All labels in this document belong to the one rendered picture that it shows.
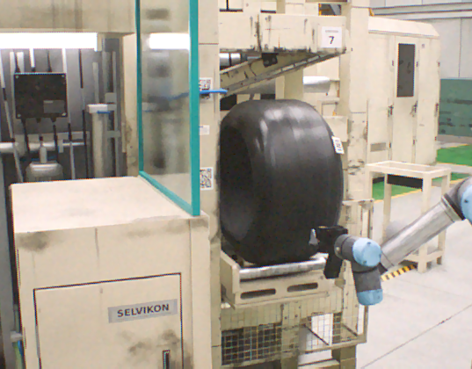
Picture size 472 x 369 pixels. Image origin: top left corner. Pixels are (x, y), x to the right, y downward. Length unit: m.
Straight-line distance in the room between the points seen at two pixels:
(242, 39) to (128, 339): 1.32
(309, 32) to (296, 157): 0.66
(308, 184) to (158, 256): 0.77
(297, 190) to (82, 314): 0.88
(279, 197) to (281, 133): 0.21
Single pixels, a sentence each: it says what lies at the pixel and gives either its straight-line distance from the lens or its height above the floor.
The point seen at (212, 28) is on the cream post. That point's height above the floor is 1.70.
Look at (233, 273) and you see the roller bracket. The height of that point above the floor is 0.92.
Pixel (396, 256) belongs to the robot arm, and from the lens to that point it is 1.88.
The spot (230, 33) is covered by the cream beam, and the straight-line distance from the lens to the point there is 2.31.
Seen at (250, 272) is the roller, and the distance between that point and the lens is 2.08.
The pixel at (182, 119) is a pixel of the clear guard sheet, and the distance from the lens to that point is 1.36.
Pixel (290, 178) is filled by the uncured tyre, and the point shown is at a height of 1.24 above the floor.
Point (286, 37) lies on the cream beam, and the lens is 2.40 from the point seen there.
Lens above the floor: 1.57
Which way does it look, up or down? 11 degrees down
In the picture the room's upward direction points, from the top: straight up
